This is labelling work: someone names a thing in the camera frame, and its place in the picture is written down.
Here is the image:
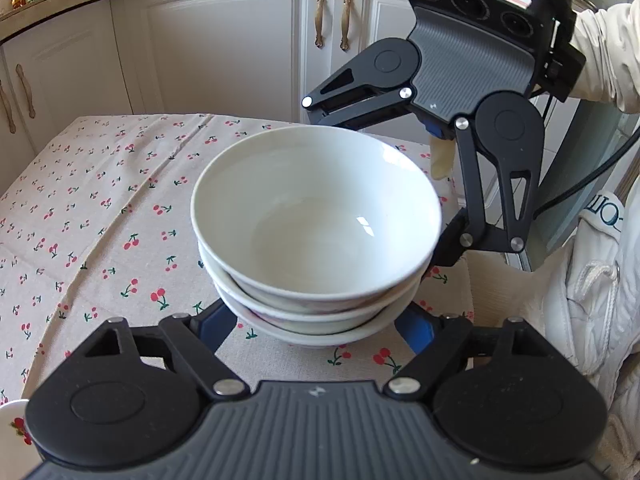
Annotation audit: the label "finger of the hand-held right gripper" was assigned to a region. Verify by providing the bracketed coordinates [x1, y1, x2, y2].
[431, 116, 546, 268]
[301, 46, 415, 132]

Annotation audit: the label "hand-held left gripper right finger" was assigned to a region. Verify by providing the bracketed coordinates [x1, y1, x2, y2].
[382, 304, 550, 404]

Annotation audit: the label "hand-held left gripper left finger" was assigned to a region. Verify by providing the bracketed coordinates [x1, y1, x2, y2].
[80, 299, 251, 404]

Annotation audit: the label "white floral bowl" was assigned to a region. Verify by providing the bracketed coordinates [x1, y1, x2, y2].
[190, 125, 444, 311]
[197, 247, 432, 336]
[215, 285, 418, 349]

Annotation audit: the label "person's right forearm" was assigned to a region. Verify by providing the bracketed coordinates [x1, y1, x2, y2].
[567, 2, 640, 113]

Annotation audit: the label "person's right hand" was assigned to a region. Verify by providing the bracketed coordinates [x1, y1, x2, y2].
[429, 136, 457, 181]

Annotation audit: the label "white kitchen cabinets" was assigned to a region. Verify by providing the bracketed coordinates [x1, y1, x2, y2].
[0, 0, 501, 161]

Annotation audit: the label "cherry-print tablecloth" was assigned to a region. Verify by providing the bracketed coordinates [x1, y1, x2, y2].
[0, 112, 476, 411]

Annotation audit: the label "person's white jacket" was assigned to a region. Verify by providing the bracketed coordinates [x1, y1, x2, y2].
[525, 195, 640, 480]

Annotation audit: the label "bronze cabinet handle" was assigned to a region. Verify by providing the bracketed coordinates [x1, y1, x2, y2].
[15, 63, 34, 117]
[340, 0, 355, 52]
[0, 80, 16, 134]
[314, 0, 327, 50]

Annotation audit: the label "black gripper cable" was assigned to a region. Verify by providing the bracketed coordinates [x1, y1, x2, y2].
[531, 125, 640, 221]

